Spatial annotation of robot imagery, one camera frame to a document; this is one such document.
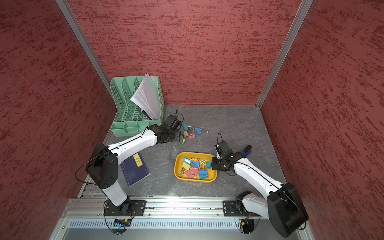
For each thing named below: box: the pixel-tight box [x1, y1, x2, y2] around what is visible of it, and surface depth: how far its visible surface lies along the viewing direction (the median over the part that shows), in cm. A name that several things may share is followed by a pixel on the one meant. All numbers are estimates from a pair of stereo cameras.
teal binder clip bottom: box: [200, 174, 209, 181], surface depth 85 cm
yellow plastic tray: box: [174, 152, 218, 183], surface depth 88 cm
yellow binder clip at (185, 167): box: [179, 162, 191, 177], surface depth 88 cm
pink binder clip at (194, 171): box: [189, 168, 199, 175], surface depth 87 cm
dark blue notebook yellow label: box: [120, 151, 150, 188], surface depth 87 cm
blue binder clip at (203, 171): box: [199, 169, 208, 175], surface depth 89 cm
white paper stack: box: [130, 73, 161, 120], surface depth 97 cm
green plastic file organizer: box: [110, 76, 165, 137], surface depth 105 cm
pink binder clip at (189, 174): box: [186, 170, 194, 179], surface depth 85 cm
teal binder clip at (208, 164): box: [206, 160, 212, 170], surface depth 89 cm
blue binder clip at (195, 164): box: [191, 161, 200, 168], surface depth 89 cm
